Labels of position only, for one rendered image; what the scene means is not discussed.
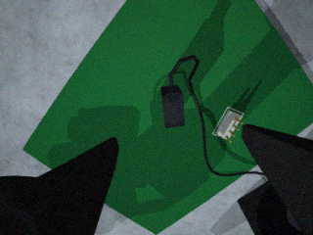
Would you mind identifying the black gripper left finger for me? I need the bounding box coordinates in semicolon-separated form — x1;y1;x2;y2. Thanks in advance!
0;137;118;235

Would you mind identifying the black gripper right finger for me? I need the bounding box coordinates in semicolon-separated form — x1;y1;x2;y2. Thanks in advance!
242;124;313;235

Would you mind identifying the green circuit board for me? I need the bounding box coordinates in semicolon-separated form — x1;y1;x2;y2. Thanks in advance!
22;0;313;235

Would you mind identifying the black cooling fan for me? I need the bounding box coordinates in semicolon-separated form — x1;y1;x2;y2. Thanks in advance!
237;180;304;235

